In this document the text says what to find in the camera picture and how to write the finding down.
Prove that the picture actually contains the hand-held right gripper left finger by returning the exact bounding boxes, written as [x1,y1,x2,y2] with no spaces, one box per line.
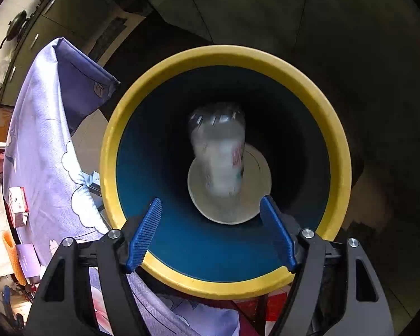
[24,197,162,336]

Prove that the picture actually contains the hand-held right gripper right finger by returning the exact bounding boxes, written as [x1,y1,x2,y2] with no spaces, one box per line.
[259,195,395,336]

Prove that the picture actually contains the clear plastic bottle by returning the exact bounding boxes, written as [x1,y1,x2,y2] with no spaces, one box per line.
[188,102,247,197]

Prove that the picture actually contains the purple box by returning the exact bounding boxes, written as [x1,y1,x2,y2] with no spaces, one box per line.
[16,243,46,279]

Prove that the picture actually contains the yellow-rimmed blue bin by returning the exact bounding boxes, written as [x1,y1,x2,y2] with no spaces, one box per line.
[100,45,352,301]

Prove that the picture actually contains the white paper bowl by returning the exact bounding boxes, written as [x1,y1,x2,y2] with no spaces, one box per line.
[187,143,272,225]

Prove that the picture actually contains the red and white box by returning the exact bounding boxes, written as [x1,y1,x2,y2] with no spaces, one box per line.
[9,186,30,228]

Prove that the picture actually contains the purple floral tablecloth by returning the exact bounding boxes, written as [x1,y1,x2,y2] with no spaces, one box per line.
[2,37,253,336]

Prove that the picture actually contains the grey patterned floor mat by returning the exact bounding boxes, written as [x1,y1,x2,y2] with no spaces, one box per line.
[89,16,128,64]

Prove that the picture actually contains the dark green kitchen cabinets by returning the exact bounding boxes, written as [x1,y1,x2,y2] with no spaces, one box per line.
[0,0,155,107]

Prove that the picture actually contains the black wok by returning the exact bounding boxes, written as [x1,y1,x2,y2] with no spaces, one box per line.
[0,10,32,49]

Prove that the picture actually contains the grey metal table frame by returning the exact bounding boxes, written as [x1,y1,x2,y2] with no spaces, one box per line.
[82,171,102,197]

